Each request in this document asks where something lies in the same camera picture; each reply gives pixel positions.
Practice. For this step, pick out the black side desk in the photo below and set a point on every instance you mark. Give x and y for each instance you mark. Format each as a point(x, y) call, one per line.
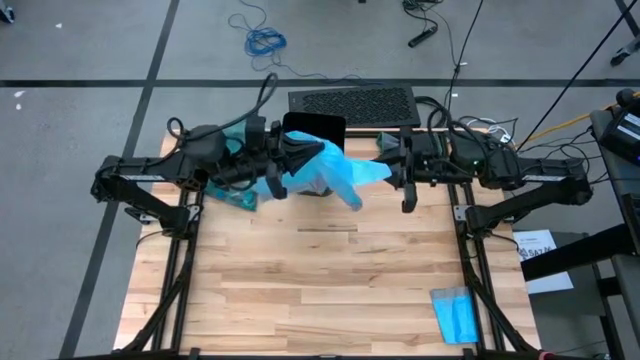
point(575, 257)

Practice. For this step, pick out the black labelled desk device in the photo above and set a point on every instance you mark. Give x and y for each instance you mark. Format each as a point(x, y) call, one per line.
point(620, 135)

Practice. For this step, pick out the black power strip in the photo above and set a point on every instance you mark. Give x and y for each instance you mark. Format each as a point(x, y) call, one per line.
point(422, 36)

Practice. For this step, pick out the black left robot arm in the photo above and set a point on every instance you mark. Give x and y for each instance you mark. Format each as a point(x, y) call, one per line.
point(150, 170)

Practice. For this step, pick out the white printed paper sheet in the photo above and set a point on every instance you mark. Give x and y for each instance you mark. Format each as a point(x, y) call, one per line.
point(532, 245)

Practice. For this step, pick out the black stand foot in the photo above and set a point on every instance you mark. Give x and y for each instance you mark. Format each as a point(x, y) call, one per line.
point(6, 14)

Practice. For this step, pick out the black trash bin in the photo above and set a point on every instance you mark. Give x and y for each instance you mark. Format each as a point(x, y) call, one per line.
point(315, 125)

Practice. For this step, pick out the black perforated computer case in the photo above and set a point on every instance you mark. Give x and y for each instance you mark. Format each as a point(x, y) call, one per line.
point(370, 107)

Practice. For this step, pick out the blue plastic trash bag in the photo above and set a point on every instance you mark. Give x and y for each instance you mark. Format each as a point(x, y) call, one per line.
point(340, 170)

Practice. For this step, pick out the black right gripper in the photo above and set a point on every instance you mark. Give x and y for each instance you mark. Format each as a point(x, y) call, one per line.
point(425, 160)

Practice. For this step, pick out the black tripod leg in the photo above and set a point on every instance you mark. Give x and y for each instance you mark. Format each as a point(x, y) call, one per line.
point(625, 54)

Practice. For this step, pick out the silver mounting plate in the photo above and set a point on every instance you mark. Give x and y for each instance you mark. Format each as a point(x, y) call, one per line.
point(140, 216)
point(461, 214)

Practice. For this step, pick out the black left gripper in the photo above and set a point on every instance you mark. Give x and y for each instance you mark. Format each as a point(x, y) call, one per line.
point(260, 160)

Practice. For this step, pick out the folded blue trash bag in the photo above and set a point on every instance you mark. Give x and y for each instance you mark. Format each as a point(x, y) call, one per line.
point(455, 317)

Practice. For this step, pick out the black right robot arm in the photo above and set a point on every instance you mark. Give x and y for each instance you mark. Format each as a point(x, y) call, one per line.
point(550, 175)

